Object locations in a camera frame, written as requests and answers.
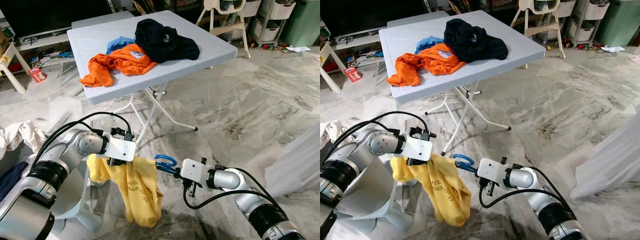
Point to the orange garment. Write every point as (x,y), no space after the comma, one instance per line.
(125,62)
(435,60)

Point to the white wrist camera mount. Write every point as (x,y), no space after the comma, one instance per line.
(122,148)
(192,170)
(491,170)
(419,148)

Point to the white folding table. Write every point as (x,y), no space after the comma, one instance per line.
(200,47)
(515,47)

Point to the black television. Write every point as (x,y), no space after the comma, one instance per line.
(365,15)
(50,15)

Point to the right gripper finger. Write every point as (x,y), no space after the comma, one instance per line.
(175,170)
(473,169)

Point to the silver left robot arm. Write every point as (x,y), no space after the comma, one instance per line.
(85,144)
(380,144)

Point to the grey green laundry basket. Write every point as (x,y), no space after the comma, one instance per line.
(360,192)
(70,187)

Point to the beige baby high chair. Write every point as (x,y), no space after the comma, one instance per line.
(225,27)
(540,27)

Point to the white television stand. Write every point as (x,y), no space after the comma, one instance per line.
(47,42)
(357,42)

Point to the yellow garment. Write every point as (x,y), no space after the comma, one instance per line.
(447,195)
(140,195)

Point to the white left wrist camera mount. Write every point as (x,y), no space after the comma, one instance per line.
(122,148)
(419,148)

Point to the white garment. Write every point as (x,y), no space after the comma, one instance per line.
(295,165)
(610,160)

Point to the grey cart white drawers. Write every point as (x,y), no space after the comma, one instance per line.
(585,25)
(270,25)

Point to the bright blue garment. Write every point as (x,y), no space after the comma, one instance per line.
(427,44)
(117,45)

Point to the small white side table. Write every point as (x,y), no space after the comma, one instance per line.
(330,65)
(12,65)

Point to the green plastic bin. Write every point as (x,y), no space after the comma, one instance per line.
(302,25)
(620,25)

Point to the colourful toy pile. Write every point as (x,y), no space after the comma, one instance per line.
(367,55)
(55,56)

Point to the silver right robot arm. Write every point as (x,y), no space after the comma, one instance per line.
(225,179)
(520,177)

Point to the colourful toy train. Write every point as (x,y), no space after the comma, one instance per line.
(582,47)
(270,47)

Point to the dark navy trousers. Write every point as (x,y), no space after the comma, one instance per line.
(472,42)
(165,42)

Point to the dark blue cloth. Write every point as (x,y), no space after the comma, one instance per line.
(10,177)

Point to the beige crumpled cloth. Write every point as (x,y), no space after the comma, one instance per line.
(20,135)
(332,132)

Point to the small yellow cloth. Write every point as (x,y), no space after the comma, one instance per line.
(5,58)

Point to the blue plastic hanger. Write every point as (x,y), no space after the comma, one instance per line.
(464,161)
(165,161)

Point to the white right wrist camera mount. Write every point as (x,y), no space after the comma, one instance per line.
(192,170)
(491,170)

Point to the white paper sheet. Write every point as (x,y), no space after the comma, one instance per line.
(298,49)
(612,49)

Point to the pale blue plastic stool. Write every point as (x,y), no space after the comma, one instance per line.
(395,217)
(85,217)

